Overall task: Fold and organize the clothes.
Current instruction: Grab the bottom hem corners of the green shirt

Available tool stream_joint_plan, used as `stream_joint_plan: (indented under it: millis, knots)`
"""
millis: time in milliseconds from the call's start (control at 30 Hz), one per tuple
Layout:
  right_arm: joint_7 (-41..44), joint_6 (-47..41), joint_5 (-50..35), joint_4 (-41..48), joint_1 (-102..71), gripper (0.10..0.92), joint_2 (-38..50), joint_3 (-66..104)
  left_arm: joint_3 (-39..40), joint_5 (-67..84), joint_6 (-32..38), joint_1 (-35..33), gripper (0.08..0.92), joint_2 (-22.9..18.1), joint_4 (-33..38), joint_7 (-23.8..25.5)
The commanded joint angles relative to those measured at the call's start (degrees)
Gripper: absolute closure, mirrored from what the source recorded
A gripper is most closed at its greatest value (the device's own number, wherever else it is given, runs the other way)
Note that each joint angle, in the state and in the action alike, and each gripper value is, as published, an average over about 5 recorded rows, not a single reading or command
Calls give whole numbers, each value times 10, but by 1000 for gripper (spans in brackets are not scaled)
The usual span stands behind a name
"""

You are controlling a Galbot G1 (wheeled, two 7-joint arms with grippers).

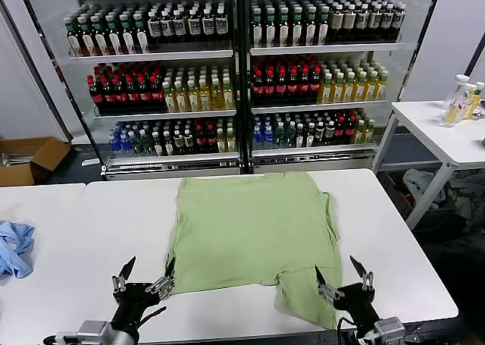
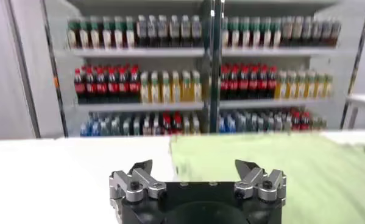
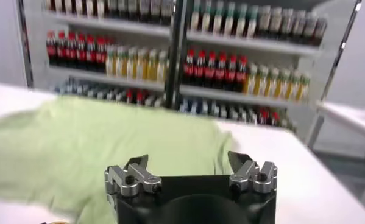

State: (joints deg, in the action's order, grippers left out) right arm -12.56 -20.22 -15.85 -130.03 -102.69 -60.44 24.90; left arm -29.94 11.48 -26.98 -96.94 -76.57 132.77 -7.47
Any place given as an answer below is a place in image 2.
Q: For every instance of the white side table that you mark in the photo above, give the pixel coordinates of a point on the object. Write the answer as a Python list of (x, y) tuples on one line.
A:
[(363, 100)]

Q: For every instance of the white display shelf unit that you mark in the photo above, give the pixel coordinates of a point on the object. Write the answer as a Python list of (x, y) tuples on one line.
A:
[(139, 52), (276, 51)]

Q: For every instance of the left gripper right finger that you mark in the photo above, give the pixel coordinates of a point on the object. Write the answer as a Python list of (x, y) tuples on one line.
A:
[(258, 182)]

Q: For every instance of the small green water bottle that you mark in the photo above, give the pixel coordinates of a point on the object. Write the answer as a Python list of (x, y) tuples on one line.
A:
[(115, 127), (104, 127)]

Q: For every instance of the small dark bottle white cap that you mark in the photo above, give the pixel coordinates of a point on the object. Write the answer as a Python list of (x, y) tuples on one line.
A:
[(126, 127), (155, 126), (146, 126), (136, 127)]

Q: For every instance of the light green polo shirt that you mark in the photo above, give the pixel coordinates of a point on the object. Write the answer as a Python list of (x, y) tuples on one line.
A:
[(307, 182)]

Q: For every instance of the small blue water bottle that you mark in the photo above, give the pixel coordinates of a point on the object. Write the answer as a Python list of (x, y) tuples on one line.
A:
[(231, 124), (222, 124), (94, 127), (84, 128)]

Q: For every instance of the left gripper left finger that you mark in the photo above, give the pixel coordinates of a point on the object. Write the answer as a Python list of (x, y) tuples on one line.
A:
[(139, 182)]

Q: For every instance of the small cola bottle red cap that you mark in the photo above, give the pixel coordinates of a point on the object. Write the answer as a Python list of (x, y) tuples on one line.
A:
[(167, 124), (305, 121), (177, 124), (295, 121)]

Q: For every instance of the tea bottle green cap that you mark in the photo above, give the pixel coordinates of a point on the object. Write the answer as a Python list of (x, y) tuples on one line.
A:
[(266, 33), (255, 33), (118, 36), (106, 36), (276, 33), (234, 33), (83, 36), (94, 36), (244, 33), (71, 36), (225, 33), (129, 36)]

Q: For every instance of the dark drink bottle blue label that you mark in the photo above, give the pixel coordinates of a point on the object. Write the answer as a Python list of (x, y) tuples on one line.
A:
[(152, 30), (141, 30), (185, 30), (174, 30), (162, 30), (196, 30)]

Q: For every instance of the dark drink bottle beige label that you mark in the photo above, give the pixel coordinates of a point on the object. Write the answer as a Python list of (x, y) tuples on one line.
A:
[(287, 30), (297, 30), (306, 30), (335, 30), (326, 30), (316, 30)]

